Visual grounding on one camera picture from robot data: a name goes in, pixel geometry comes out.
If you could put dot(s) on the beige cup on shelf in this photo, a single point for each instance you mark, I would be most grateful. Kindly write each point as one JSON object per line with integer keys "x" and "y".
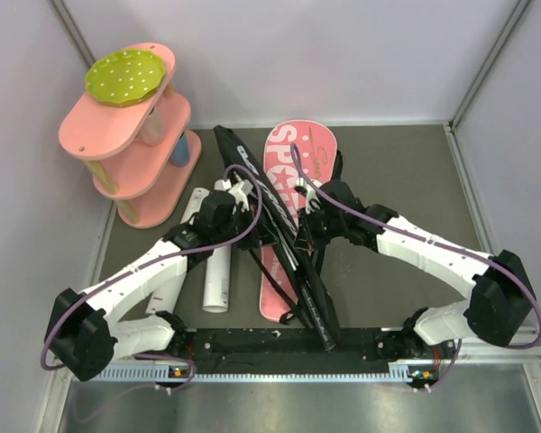
{"x": 153, "y": 129}

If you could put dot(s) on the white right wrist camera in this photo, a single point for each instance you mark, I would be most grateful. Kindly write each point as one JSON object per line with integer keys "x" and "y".
{"x": 308, "y": 191}

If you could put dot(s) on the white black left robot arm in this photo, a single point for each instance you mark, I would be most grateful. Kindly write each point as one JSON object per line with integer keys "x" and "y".
{"x": 87, "y": 332}

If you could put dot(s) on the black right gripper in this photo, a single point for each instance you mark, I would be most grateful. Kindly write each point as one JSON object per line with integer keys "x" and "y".
{"x": 316, "y": 243}

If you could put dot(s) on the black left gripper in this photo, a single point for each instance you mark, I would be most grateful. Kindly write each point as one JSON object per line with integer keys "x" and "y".
{"x": 249, "y": 216}

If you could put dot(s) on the green polka dot plate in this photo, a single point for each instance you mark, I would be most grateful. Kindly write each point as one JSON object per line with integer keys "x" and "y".
{"x": 125, "y": 78}

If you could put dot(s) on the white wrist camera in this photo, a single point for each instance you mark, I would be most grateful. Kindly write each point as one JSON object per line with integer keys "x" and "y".
{"x": 240, "y": 191}
{"x": 308, "y": 191}

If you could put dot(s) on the blue cup on shelf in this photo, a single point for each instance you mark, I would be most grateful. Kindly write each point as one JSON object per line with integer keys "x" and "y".
{"x": 180, "y": 156}

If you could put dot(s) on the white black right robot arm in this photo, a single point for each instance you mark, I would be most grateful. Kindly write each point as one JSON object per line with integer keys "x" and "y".
{"x": 497, "y": 295}

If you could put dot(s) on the white shuttlecock tube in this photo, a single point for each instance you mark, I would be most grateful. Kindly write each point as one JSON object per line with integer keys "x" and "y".
{"x": 217, "y": 281}
{"x": 166, "y": 296}

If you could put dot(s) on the pink sport racket bag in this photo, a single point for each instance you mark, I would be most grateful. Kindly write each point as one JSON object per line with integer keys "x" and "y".
{"x": 291, "y": 286}

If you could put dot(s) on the white shuttlecock tube on table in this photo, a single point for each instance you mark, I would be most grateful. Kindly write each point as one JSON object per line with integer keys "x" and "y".
{"x": 166, "y": 296}

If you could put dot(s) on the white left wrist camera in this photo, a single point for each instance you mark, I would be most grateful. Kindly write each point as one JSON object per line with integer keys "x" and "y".
{"x": 240, "y": 191}

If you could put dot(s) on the pink three-tier wooden shelf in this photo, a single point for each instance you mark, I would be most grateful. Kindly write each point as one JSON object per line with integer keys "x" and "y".
{"x": 137, "y": 177}

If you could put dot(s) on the grey slotted cable duct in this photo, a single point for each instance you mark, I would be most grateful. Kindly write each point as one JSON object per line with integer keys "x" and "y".
{"x": 165, "y": 372}

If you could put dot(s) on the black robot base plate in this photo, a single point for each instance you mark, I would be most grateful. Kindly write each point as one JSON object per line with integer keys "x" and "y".
{"x": 299, "y": 350}

